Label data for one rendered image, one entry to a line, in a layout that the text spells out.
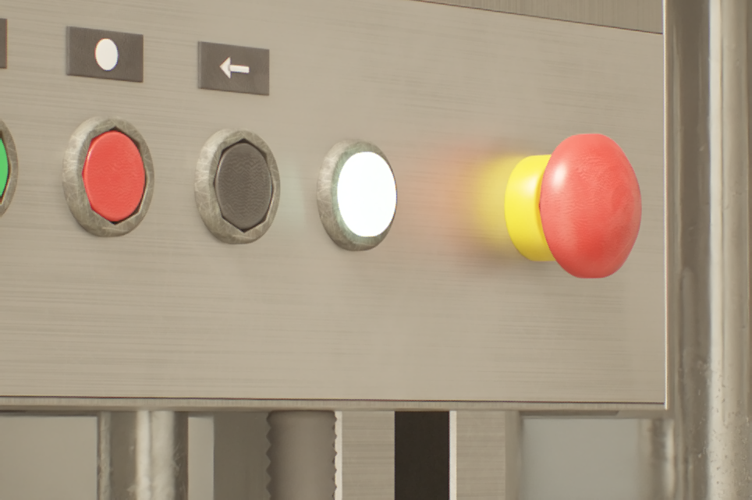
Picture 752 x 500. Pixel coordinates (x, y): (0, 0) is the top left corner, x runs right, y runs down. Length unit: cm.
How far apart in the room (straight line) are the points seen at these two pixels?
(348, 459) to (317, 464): 12
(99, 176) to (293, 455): 21
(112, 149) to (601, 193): 17
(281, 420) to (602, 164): 14
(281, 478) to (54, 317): 21
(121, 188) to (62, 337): 4
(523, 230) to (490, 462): 25
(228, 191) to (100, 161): 5
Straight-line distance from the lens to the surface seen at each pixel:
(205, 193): 99
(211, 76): 99
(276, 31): 102
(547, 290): 110
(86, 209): 95
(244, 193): 100
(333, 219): 102
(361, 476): 127
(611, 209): 108
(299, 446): 115
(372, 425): 128
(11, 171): 94
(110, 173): 96
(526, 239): 109
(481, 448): 132
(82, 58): 96
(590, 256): 108
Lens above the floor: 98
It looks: 3 degrees up
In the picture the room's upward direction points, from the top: straight up
